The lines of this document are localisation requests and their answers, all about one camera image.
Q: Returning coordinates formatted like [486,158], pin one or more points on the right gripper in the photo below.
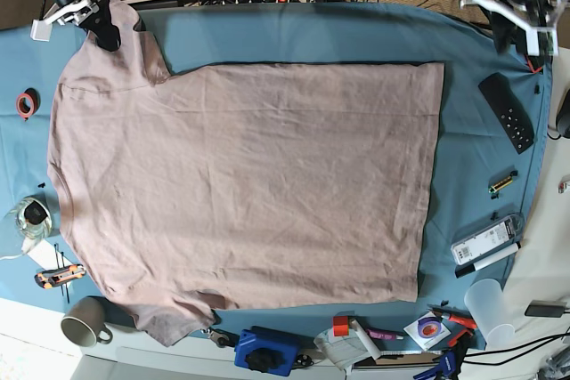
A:
[92,14]

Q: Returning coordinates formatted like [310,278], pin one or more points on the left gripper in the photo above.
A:
[508,17]

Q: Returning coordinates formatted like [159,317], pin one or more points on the pink T-shirt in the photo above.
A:
[240,186]

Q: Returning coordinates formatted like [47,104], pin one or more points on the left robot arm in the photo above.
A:
[529,25]

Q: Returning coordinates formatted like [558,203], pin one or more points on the orange black clamp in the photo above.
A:
[535,63]

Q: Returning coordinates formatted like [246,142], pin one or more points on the black remote control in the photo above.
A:
[509,111]

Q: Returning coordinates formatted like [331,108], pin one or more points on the red tape roll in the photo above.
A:
[28,103]

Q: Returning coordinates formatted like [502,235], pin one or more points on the blue table cloth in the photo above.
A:
[471,151]

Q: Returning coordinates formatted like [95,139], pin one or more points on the clear glass jar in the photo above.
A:
[30,219]

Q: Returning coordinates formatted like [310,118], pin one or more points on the clear plastic case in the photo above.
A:
[486,240]

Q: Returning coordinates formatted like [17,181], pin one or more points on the white marker pen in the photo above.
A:
[488,260]

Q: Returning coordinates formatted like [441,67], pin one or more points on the orange utility knife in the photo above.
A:
[49,279]

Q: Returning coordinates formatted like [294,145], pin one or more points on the translucent plastic cup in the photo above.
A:
[487,306]

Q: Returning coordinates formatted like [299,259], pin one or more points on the grey ceramic mug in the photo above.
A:
[84,324]

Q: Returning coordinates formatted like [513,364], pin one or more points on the purple pen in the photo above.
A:
[383,335]

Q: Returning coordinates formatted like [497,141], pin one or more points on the white paper roll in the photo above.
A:
[366,341]

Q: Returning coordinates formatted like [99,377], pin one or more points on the red cube block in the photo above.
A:
[340,326]

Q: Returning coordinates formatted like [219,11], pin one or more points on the silver carabiner keyring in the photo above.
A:
[219,338]

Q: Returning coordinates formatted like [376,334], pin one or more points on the blue plastic box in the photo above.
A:
[266,351]

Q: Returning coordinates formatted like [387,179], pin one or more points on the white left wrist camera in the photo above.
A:
[541,41]

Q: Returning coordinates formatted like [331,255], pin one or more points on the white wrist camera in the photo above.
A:
[41,31]
[541,41]

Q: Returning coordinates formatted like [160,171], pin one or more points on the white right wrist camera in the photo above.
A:
[41,31]

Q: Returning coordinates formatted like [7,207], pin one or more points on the black cable ties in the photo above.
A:
[60,262]

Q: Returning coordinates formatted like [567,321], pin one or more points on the red handled pliers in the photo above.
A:
[454,317]

